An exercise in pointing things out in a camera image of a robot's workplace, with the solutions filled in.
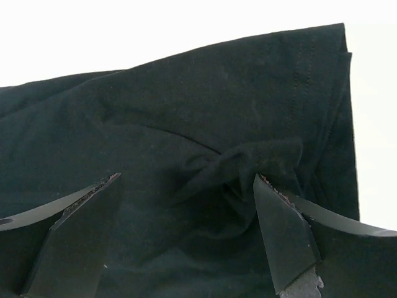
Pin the black t shirt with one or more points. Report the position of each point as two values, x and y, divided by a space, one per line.
188 134

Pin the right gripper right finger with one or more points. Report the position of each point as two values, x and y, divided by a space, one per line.
314 252

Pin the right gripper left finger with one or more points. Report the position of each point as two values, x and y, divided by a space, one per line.
59 249

